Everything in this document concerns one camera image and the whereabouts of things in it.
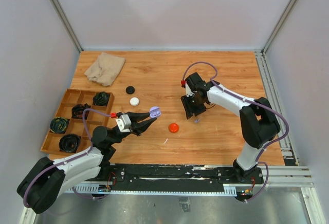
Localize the black coiled strap middle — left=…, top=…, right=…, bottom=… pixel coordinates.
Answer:
left=71, top=103, right=90, bottom=120

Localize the purple cable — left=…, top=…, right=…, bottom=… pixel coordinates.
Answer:
left=23, top=108, right=116, bottom=209
left=180, top=61, right=289, bottom=201

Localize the black coiled strap upper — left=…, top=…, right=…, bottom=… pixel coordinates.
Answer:
left=93, top=91, right=112, bottom=106

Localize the white round charging case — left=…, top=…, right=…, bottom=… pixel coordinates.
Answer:
left=130, top=97, right=140, bottom=106

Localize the orange round charging case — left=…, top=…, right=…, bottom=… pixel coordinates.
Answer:
left=168, top=123, right=179, bottom=133

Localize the black yellow coiled strap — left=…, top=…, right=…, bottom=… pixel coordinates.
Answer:
left=50, top=117, right=70, bottom=134

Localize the purple round charging case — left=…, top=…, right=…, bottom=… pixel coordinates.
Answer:
left=149, top=106, right=161, bottom=118

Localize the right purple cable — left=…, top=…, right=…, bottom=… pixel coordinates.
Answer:
left=180, top=61, right=289, bottom=201

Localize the black coiled strap lower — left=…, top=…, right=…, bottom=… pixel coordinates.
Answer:
left=59, top=134, right=82, bottom=152

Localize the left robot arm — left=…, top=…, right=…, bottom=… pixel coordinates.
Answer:
left=16, top=112, right=157, bottom=214

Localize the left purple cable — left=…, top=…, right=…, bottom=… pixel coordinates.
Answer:
left=23, top=108, right=116, bottom=209

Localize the black round charging case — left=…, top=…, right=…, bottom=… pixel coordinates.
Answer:
left=125, top=86, right=135, bottom=95

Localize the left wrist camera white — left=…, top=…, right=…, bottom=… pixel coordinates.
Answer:
left=115, top=114, right=132, bottom=133

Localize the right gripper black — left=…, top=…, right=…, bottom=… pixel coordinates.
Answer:
left=181, top=92, right=206, bottom=119

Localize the wooden compartment tray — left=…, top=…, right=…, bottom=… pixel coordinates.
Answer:
left=41, top=89, right=114, bottom=156

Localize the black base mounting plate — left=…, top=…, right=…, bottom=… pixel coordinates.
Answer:
left=80, top=163, right=264, bottom=192

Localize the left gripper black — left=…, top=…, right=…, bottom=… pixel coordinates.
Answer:
left=108, top=111, right=157, bottom=145

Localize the beige folded cloth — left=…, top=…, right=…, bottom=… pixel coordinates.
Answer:
left=84, top=52, right=125, bottom=86

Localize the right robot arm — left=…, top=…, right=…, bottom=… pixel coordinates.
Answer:
left=180, top=72, right=281, bottom=183

